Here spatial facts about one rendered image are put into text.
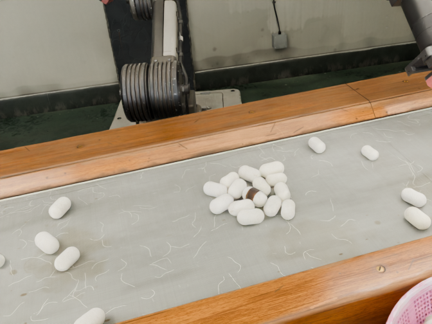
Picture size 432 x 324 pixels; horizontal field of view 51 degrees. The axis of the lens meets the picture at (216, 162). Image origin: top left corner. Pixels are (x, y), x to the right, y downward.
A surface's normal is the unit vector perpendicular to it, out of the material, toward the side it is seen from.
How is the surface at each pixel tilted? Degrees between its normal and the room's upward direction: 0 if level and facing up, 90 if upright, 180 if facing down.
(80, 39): 90
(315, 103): 0
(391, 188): 0
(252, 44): 89
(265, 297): 0
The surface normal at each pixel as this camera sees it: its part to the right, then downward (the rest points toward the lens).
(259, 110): -0.07, -0.84
